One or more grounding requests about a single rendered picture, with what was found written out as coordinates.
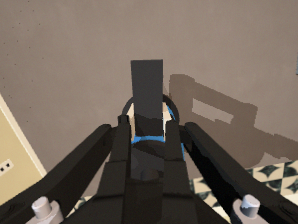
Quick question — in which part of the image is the black round disc with center stud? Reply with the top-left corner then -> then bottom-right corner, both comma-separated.
121,94 -> 180,125

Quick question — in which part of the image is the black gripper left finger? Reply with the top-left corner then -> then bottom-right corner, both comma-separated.
0,103 -> 135,224

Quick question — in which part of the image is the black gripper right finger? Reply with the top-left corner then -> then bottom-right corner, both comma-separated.
161,103 -> 298,224

